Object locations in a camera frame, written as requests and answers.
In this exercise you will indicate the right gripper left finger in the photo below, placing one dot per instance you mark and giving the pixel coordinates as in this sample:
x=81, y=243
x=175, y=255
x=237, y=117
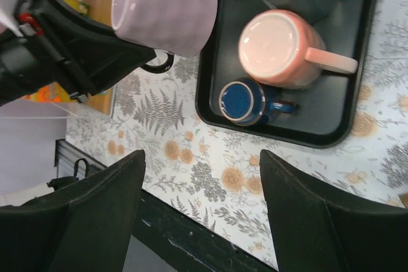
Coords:
x=85, y=226

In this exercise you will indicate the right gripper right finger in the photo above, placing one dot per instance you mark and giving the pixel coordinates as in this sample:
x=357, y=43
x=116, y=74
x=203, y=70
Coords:
x=318, y=227

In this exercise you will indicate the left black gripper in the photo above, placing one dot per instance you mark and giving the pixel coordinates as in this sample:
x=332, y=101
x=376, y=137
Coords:
x=83, y=56

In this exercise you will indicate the purple mug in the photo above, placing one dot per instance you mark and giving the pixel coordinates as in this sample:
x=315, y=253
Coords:
x=181, y=27

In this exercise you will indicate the small dark blue mug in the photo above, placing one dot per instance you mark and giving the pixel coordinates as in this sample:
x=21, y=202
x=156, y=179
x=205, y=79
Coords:
x=246, y=102

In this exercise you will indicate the pink mug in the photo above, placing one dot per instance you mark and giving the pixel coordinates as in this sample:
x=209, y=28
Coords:
x=279, y=48

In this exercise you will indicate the dark grey mug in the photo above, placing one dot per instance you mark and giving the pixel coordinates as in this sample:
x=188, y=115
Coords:
x=161, y=63

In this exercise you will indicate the orange snack packet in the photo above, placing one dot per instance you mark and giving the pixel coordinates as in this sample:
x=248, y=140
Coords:
x=52, y=93

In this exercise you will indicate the floral table mat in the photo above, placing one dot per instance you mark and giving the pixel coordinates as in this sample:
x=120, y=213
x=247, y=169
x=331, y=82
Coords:
x=212, y=175

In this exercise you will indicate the black rectangular tray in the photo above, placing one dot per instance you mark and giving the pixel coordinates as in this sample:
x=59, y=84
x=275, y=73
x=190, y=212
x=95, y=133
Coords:
x=325, y=109

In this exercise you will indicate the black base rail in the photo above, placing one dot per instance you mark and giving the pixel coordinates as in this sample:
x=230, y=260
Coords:
x=184, y=244

